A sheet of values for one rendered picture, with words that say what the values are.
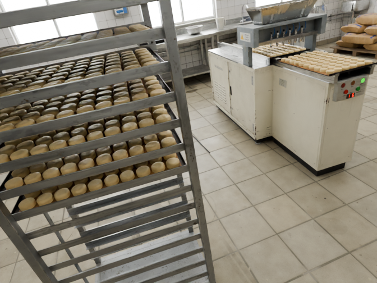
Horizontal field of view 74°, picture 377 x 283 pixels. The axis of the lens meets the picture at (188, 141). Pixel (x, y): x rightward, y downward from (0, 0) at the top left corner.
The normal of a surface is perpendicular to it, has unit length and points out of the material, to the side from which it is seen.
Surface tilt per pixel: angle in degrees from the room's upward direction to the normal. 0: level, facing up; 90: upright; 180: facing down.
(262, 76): 90
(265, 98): 90
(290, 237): 0
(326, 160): 90
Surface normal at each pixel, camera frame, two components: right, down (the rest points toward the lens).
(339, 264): -0.15, -0.86
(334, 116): 0.26, 0.44
